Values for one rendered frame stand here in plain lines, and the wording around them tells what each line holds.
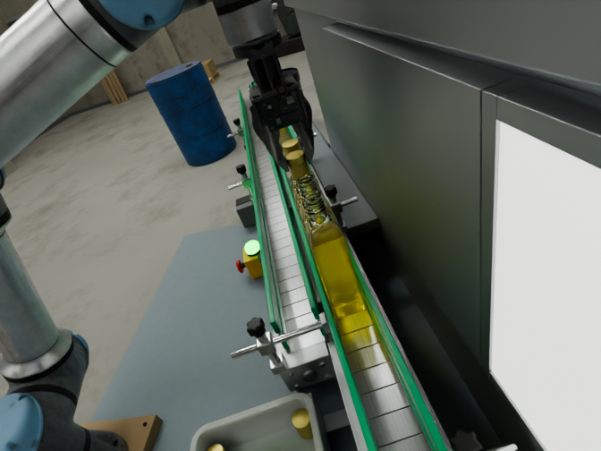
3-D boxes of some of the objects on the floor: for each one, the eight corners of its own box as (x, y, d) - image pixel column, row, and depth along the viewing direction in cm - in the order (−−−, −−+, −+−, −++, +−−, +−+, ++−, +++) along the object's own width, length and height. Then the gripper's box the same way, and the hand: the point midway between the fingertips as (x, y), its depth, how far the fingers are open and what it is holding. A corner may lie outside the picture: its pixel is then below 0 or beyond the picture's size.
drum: (241, 134, 433) (207, 54, 379) (232, 157, 383) (191, 68, 329) (194, 148, 445) (155, 72, 390) (181, 173, 394) (132, 89, 340)
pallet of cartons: (190, 85, 792) (182, 67, 770) (220, 75, 778) (213, 57, 756) (176, 100, 707) (166, 81, 685) (209, 89, 693) (200, 70, 671)
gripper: (217, 60, 46) (273, 194, 58) (299, 29, 45) (337, 171, 58) (219, 50, 53) (267, 172, 65) (290, 23, 52) (325, 151, 65)
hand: (295, 158), depth 63 cm, fingers closed on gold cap, 3 cm apart
